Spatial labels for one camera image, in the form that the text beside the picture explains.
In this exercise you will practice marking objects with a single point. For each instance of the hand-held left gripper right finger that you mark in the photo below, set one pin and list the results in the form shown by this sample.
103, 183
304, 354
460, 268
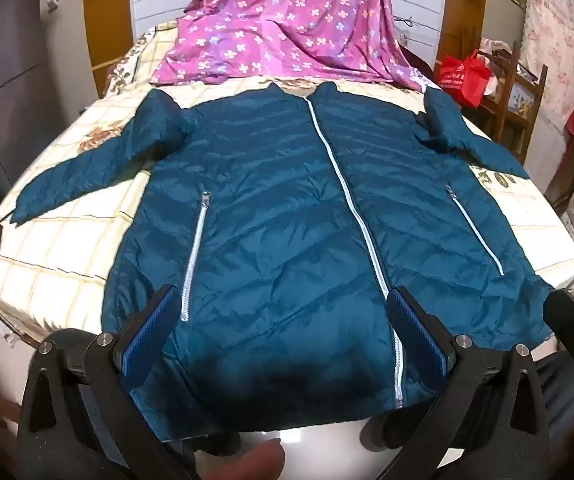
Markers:
419, 332

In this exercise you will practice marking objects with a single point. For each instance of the brown wooden panel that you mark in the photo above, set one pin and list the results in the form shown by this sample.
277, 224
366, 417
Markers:
459, 15
109, 25

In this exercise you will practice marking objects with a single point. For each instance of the grey wardrobe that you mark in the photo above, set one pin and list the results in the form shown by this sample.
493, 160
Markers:
17, 85

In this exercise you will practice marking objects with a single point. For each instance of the floral curtain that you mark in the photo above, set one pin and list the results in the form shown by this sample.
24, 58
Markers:
557, 35

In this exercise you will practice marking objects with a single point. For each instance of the teal quilted jacket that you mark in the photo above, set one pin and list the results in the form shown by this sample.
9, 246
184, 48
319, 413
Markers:
277, 210

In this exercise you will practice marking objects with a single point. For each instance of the person's dark trousers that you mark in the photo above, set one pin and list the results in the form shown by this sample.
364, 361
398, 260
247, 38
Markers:
559, 395

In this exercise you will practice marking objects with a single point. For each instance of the purple floral sheet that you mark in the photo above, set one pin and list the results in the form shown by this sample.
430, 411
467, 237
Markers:
277, 25

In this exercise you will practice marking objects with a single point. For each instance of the red shopping bag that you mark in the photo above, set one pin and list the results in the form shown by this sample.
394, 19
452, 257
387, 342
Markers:
462, 80

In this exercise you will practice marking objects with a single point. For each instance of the bed with floral checked sheet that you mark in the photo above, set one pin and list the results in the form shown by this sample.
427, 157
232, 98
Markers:
67, 240

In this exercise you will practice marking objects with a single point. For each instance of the wooden chair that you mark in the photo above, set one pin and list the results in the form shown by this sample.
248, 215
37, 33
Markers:
509, 95

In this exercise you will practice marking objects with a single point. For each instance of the pink cloth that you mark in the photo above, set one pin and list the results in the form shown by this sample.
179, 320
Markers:
494, 55

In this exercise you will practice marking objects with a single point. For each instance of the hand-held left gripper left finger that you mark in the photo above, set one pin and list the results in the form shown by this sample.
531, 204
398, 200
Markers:
143, 330

